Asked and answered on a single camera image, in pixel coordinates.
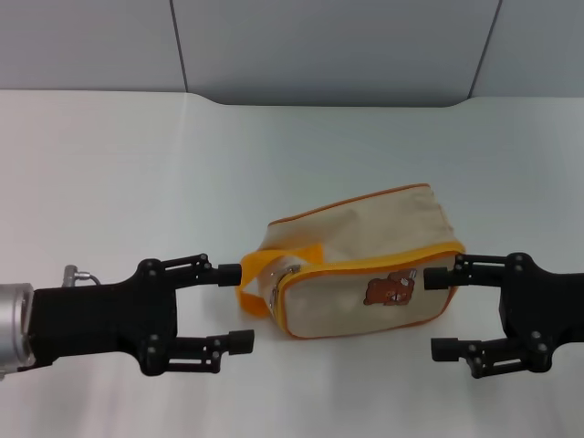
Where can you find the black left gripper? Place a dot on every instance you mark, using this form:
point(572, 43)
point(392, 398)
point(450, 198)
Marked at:
point(100, 319)

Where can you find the beige orange bear food bag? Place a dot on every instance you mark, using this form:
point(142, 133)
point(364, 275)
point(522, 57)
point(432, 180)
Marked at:
point(356, 228)

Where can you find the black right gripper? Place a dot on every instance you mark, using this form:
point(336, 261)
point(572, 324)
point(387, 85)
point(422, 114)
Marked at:
point(547, 310)

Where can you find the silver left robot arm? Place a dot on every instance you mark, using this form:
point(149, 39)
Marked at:
point(13, 324)

